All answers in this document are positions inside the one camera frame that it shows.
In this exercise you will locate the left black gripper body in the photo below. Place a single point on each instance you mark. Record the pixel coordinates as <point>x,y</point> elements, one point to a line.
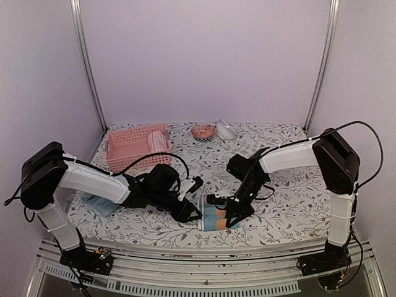
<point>159,202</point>

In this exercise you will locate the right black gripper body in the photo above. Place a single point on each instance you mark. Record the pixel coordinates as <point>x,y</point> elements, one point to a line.
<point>253,186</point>

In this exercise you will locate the pink terry towel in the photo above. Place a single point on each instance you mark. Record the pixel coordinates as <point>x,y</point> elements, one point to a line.
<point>157,142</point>

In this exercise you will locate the pink plastic basket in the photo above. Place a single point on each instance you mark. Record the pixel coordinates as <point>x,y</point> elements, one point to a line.
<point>126,146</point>

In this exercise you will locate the blue patterned towel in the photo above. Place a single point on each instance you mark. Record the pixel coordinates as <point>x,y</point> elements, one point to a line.
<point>213,216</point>

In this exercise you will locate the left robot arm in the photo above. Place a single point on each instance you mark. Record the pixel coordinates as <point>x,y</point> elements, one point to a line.
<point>51,168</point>

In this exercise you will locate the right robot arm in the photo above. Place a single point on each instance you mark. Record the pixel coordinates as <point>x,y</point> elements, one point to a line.
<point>329,152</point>

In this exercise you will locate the white tipped bowl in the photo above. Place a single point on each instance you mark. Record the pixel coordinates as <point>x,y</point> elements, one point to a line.
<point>225,131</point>

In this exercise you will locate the plain teal folded towel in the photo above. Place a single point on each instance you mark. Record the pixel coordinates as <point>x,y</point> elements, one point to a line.
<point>102,206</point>

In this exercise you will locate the floral table mat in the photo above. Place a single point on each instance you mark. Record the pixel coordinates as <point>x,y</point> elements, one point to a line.
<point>294,208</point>

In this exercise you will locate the red patterned bowl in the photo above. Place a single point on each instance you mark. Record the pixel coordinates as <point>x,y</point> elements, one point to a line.
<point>203,132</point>

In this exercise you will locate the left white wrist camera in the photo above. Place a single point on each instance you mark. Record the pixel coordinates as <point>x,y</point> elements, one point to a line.
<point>189,186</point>

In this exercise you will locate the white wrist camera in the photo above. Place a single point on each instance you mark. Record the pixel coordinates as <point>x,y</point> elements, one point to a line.
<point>217,199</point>
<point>189,186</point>

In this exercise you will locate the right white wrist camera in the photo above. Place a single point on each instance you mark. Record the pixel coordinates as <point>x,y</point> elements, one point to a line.
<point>217,199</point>

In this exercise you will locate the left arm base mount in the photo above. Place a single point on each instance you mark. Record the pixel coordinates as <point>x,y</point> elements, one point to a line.
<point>100,261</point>

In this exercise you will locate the front aluminium rail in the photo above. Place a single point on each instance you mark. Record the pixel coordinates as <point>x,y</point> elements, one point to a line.
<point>140,270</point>

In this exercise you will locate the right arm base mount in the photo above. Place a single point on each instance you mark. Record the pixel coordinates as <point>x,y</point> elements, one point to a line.
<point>333,257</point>

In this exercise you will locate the right aluminium frame post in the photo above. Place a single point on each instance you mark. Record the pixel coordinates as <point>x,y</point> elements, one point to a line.
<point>326,51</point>

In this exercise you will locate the aluminium frame post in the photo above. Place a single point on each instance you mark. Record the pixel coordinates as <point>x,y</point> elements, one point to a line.
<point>326,51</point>
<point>83,48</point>

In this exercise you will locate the left aluminium frame post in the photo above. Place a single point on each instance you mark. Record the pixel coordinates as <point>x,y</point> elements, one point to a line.
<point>83,48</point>

